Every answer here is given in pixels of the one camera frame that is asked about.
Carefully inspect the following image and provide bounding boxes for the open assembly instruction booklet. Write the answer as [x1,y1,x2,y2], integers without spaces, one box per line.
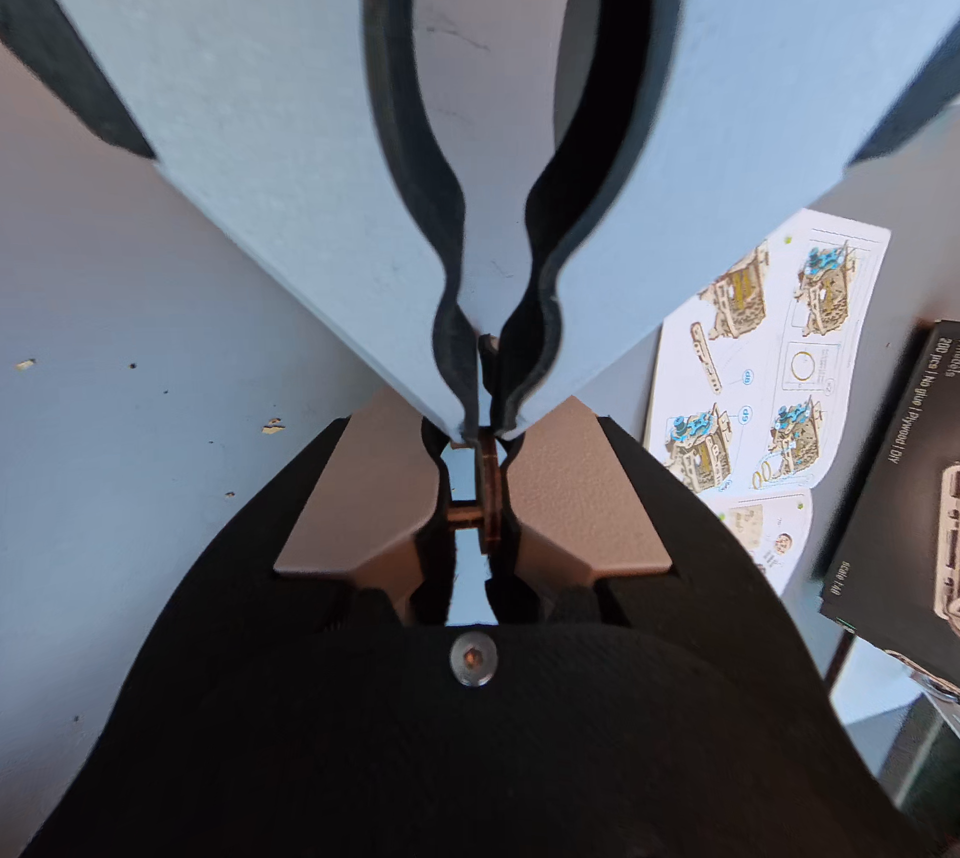
[643,207,894,598]

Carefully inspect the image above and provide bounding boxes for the scattered small wood chips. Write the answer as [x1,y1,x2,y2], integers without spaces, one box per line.
[15,357,288,499]

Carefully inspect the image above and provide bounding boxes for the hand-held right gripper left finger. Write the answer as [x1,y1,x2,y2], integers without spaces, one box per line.
[273,389,459,625]

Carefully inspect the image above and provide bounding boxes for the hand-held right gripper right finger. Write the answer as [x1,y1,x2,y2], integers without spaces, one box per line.
[486,395,674,625]

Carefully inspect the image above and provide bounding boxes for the grey desk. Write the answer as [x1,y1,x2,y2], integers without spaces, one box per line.
[0,0,960,855]

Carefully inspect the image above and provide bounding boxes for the wooden wheel disc with pegs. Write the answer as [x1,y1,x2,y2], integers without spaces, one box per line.
[446,333,511,563]

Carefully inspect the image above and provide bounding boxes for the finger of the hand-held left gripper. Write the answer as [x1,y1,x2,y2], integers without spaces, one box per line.
[0,0,483,442]
[489,0,960,442]

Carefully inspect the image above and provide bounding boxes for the black model kit box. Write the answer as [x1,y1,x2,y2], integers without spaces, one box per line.
[819,319,960,700]

